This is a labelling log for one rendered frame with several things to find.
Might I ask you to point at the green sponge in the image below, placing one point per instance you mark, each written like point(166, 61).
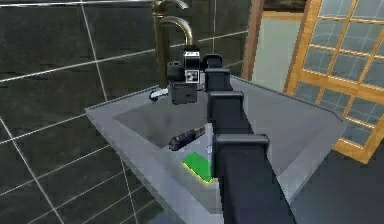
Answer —
point(199, 166)

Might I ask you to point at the wooden glass pane door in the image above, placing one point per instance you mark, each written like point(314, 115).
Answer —
point(343, 73)

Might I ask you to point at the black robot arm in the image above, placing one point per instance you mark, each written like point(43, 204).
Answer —
point(246, 173)

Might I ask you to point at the wooden door frame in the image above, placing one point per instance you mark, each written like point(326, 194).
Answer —
point(252, 36)

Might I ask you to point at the brass tap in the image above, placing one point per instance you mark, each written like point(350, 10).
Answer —
point(161, 46)

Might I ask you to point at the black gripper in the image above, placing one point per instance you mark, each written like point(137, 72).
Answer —
point(181, 93)

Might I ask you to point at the grey sink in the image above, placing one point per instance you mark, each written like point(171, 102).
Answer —
point(293, 126)

